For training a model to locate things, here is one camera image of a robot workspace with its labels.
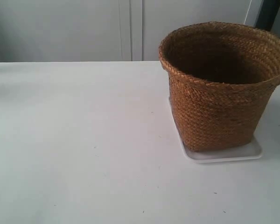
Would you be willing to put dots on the brown woven basket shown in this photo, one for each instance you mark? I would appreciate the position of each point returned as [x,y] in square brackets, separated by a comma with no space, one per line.
[221,76]

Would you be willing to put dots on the clear plastic tray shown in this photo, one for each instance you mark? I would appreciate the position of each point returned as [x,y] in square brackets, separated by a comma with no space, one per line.
[250,151]

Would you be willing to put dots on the dark window frame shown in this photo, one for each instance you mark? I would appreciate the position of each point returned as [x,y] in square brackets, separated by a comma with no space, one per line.
[267,14]

